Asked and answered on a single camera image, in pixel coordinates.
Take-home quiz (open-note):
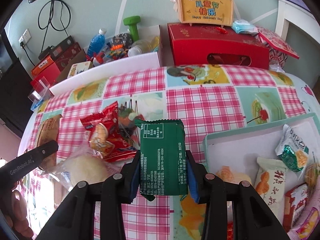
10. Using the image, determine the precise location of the yellow gift box with handle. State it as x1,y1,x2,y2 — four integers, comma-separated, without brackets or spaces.
171,0,234,27

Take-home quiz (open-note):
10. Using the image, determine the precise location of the yellow jelly cup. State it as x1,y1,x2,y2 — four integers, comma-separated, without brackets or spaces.
214,165,253,188

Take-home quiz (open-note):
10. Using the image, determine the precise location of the black cabinet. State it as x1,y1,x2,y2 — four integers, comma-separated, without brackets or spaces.
0,30,34,138

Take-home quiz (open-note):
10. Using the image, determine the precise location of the wet wipes pack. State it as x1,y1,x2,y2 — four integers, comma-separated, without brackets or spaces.
231,20,258,35

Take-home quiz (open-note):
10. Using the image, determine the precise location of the white wall outlet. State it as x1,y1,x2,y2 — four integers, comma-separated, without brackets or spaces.
19,29,32,47

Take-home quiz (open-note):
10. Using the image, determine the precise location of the clear wrapped white bun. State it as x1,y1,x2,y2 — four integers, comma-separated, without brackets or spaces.
54,146,120,189

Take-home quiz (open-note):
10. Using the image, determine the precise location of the white green corn snack packet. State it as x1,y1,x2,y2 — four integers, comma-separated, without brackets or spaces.
275,124,310,173

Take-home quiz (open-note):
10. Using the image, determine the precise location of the white desk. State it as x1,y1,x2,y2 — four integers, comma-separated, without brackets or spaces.
274,0,320,43

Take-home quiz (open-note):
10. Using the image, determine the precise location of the dark brown carton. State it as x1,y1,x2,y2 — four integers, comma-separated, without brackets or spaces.
50,35,83,67

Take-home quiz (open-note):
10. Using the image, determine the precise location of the blue plastic bottle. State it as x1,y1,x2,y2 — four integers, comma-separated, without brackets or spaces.
86,28,107,57

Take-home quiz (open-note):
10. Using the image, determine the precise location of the person's left hand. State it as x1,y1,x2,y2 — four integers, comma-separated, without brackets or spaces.
0,182,34,238

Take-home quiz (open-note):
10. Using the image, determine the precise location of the red patterned lidded box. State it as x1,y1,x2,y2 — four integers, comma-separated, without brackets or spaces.
257,27,300,68

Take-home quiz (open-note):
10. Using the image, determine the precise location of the orange cake packet with barcode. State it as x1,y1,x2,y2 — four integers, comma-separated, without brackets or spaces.
36,114,63,173

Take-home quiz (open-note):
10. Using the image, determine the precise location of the white snack packet orange picture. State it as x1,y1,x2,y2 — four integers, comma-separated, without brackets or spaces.
254,156,288,207

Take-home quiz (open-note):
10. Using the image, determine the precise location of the red cracker-picture packet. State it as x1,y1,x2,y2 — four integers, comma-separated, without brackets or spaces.
87,122,138,163

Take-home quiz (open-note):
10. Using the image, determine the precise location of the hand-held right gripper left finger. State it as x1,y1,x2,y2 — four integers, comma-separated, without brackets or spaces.
36,150,141,240

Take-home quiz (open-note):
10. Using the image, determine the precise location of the white foam box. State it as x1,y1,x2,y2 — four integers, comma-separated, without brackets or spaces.
49,24,163,95

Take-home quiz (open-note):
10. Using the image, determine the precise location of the green dumbbell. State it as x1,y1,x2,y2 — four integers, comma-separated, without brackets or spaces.
123,16,141,42

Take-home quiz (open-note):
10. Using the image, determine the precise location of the red gift box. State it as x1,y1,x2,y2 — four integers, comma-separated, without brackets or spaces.
167,23,270,70

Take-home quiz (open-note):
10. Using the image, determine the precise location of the clear plastic box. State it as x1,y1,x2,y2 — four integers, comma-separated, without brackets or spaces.
27,77,54,103

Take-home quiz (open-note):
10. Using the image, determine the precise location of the purple snack packet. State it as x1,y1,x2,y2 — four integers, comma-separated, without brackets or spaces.
287,200,320,240

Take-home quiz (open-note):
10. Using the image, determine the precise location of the green-label bun packet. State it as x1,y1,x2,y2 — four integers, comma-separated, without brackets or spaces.
304,162,320,193

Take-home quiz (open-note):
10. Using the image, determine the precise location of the white tray with teal rim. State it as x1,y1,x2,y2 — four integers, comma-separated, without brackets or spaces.
202,112,320,240

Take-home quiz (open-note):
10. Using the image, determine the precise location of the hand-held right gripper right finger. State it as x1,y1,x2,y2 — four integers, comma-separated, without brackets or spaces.
185,150,289,240

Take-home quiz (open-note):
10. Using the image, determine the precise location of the red-brown biscuit packet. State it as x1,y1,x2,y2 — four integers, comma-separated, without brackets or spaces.
282,183,310,230

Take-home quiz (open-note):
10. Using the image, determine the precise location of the dark patterned pouch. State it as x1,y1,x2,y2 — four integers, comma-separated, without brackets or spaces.
110,33,133,52

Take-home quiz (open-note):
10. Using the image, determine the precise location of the clear plastic bottle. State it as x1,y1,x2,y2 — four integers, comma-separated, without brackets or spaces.
127,37,160,57

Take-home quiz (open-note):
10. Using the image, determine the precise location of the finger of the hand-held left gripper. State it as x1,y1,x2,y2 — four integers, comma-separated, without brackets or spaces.
37,140,59,167

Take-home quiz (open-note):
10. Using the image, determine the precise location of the small yellow-white carton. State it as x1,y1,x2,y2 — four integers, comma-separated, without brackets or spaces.
66,61,94,78

